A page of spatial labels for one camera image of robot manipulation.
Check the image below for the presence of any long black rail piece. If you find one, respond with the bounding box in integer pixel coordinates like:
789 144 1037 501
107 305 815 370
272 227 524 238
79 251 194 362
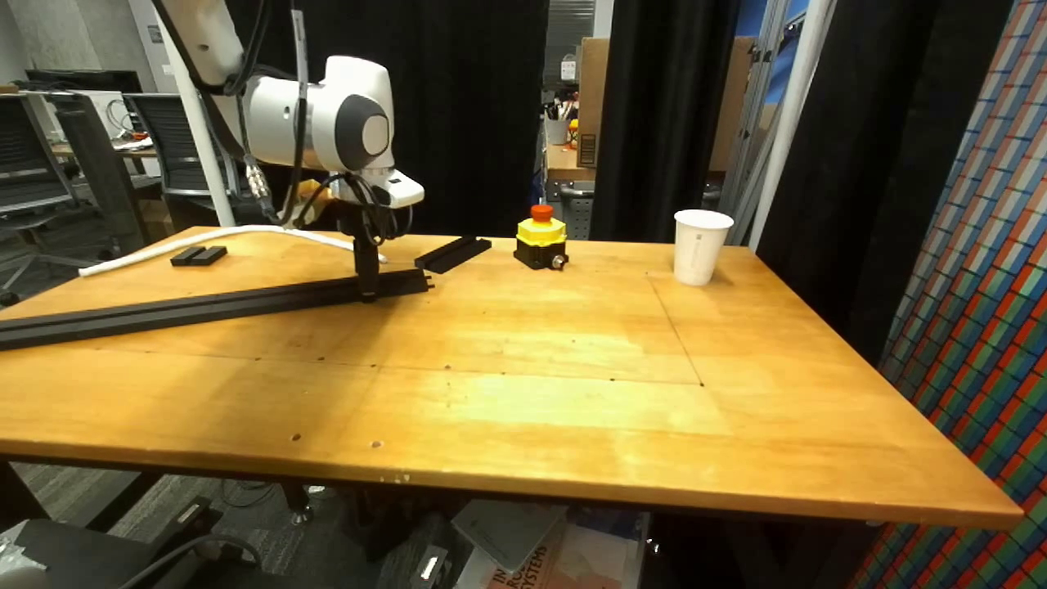
0 315 116 349

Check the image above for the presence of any black curtain right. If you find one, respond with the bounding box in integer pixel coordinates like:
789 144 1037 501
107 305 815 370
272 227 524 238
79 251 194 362
591 0 1013 361

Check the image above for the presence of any colourful checkered panel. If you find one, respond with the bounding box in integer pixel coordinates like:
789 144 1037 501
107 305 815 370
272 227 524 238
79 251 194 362
851 0 1047 589

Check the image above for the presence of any black curtain left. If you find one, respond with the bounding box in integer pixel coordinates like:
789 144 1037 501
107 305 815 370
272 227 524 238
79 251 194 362
228 0 551 235

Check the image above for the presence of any small black block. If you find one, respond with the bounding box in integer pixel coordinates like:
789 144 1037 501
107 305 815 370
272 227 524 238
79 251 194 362
170 244 228 269

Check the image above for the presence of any black rail piece back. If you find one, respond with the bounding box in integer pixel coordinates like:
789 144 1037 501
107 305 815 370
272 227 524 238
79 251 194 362
416 235 491 270

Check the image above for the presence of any white metal pole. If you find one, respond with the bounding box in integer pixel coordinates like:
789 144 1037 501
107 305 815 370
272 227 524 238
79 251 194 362
746 0 837 247

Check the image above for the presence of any black rail piece front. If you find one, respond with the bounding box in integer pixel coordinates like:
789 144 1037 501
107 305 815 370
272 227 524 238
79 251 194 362
335 269 433 300

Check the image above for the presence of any black curtain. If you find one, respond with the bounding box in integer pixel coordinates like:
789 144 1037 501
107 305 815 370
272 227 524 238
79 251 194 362
228 0 551 235
591 0 1013 361

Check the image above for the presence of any white plastic tube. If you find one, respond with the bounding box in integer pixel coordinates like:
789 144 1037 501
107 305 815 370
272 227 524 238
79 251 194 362
79 227 355 277

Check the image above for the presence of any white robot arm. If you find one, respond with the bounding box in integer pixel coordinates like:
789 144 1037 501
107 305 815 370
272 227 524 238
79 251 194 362
153 0 425 297

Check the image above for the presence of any white paper cup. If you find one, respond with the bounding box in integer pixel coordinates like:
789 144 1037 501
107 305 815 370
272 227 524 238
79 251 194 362
675 210 732 286

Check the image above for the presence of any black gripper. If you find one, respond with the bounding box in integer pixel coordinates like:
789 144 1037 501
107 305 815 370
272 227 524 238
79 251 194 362
345 207 413 300

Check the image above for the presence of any yellow red emergency stop button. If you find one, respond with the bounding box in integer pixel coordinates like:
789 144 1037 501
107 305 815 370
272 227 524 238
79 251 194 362
514 203 569 270

